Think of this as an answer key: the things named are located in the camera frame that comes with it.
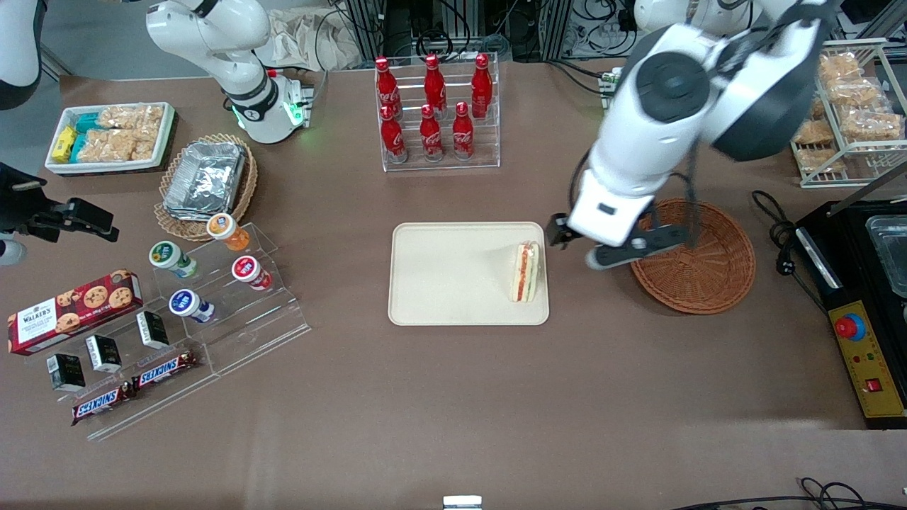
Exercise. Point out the triangle sandwich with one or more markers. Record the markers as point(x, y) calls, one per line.
point(526, 273)

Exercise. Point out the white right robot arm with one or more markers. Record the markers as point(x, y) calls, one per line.
point(212, 42)

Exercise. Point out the beige cloth bag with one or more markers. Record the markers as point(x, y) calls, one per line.
point(312, 39)

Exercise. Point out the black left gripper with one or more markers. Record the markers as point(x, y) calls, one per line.
point(557, 231)

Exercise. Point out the aluminium frame with equipment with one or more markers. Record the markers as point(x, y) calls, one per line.
point(453, 25)

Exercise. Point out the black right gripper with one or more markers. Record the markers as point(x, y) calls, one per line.
point(20, 207)

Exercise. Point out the teal snack packet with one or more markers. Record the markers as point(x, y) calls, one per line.
point(88, 122)
point(78, 147)

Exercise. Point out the white rectangular snack bin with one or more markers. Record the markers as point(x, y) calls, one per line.
point(166, 142)

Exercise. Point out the beige plastic tray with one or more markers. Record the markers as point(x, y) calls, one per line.
point(453, 276)

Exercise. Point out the red cola bottle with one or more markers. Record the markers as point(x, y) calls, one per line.
point(431, 138)
point(393, 138)
point(387, 88)
point(482, 88)
point(434, 85)
point(463, 134)

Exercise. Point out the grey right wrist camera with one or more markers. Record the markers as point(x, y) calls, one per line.
point(10, 253)

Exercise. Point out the clear plastic container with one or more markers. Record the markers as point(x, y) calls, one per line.
point(889, 258)

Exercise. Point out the Snickers chocolate bar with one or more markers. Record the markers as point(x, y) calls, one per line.
point(103, 405)
point(164, 370)

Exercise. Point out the brown wicker basket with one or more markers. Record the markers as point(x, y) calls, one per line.
point(708, 276)

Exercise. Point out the red lid gum bottle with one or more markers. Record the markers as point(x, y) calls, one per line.
point(246, 269)

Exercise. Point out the yellow snack packet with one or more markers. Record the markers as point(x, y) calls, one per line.
point(64, 144)

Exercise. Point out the small black box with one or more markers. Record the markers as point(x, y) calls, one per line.
point(66, 372)
point(152, 330)
point(103, 354)

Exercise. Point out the clear acrylic bottle rack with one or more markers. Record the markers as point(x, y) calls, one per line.
point(489, 142)

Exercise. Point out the orange lid gum bottle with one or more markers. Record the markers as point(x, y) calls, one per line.
point(222, 227)

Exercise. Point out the clear acrylic tiered stand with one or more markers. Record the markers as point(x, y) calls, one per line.
point(163, 407)
point(262, 319)

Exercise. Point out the red Walkers cookie box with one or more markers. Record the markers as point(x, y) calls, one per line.
point(71, 312)

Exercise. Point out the clear bag of crackers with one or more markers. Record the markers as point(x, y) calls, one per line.
point(117, 146)
point(131, 117)

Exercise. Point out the stack of foil containers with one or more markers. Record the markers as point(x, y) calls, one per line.
point(205, 177)

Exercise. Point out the blue lid gum bottle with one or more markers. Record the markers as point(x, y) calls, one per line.
point(186, 303)

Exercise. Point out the light wicker basket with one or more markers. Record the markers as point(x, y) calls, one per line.
point(244, 191)

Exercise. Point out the yellow emergency stop box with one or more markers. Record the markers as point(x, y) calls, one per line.
point(868, 368)

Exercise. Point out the black countertop appliance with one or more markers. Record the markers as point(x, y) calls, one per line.
point(850, 269)

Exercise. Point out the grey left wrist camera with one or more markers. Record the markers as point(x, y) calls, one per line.
point(606, 260)

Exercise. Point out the green lid gum bottle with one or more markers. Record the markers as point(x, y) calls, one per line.
point(166, 255)

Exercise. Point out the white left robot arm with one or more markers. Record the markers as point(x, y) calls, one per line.
point(659, 127)

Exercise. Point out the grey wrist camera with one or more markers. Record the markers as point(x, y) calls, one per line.
point(10, 253)
point(606, 260)

